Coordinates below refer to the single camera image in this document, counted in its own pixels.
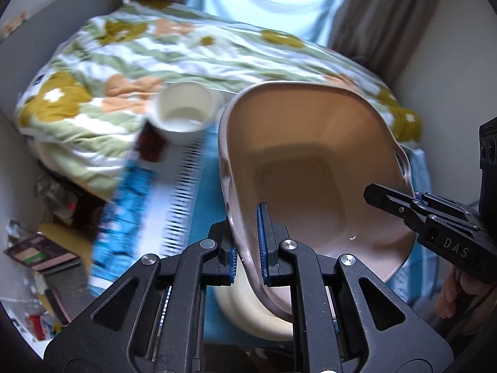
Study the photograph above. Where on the cream plate under basin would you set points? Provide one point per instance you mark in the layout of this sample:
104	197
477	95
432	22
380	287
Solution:
243	309

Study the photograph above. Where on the pink plastic basin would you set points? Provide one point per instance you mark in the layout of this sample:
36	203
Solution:
308	151

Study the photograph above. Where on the white small cup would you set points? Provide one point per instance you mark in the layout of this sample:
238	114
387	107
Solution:
182	112

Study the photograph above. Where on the floral bed quilt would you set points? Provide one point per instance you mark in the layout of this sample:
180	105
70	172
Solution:
87	105

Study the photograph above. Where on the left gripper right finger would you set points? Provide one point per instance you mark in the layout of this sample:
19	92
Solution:
345	319

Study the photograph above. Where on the grey headboard panel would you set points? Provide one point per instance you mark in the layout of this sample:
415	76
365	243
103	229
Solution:
34	42

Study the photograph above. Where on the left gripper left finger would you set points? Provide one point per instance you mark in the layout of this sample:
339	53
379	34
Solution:
151	319

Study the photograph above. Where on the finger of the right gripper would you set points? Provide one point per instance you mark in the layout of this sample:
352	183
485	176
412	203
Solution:
397	204

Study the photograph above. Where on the right hand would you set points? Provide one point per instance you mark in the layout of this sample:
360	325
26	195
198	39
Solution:
457	284

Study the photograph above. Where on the teal blue table cloth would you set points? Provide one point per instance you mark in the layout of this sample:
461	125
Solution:
161	207

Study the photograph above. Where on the clutter of books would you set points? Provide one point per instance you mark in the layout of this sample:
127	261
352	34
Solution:
58	258

